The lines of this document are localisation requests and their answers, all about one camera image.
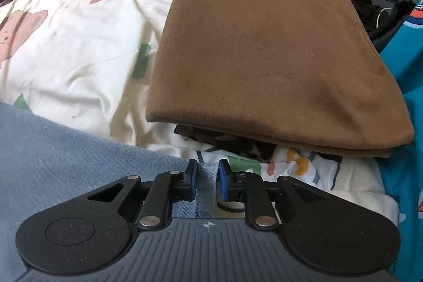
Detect folded brown garment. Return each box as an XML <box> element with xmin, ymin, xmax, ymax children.
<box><xmin>146</xmin><ymin>0</ymin><xmax>414</xmax><ymax>157</ymax></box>

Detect teal patterned cloth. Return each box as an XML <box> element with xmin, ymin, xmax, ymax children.
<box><xmin>376</xmin><ymin>0</ymin><xmax>423</xmax><ymax>282</ymax></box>

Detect light blue denim shorts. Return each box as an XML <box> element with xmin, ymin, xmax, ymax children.
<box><xmin>0</xmin><ymin>101</ymin><xmax>219</xmax><ymax>282</ymax></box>

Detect cream bear print bedsheet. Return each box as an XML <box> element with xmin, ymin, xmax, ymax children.
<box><xmin>1</xmin><ymin>0</ymin><xmax>399</xmax><ymax>223</ymax></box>

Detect black patterned folded garment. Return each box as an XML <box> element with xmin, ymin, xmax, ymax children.
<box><xmin>173</xmin><ymin>122</ymin><xmax>345</xmax><ymax>164</ymax></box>

